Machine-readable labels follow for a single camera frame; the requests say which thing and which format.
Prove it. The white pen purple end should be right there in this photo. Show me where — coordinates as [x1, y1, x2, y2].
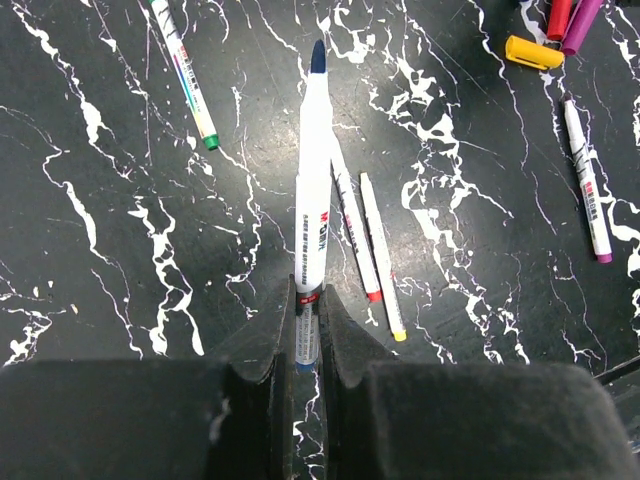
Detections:
[562, 93, 613, 264]

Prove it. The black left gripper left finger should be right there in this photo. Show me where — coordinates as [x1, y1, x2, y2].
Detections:
[207, 277, 295, 479]

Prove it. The red pen cap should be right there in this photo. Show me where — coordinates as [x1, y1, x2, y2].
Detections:
[546, 0, 573, 41]

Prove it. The white pen red end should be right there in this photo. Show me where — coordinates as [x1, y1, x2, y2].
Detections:
[330, 134, 382, 302]

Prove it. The white pen yellow end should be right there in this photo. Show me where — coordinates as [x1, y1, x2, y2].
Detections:
[360, 172, 407, 342]

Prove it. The white pen green end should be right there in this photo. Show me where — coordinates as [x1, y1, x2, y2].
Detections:
[149, 0, 220, 151]

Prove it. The purple pen cap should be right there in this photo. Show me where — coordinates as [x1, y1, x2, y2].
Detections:
[561, 0, 604, 56]

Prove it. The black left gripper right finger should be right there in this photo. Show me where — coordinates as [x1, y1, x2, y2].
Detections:
[319, 285, 393, 479]

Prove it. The yellow pen cap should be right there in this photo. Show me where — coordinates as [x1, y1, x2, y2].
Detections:
[505, 35, 565, 70]

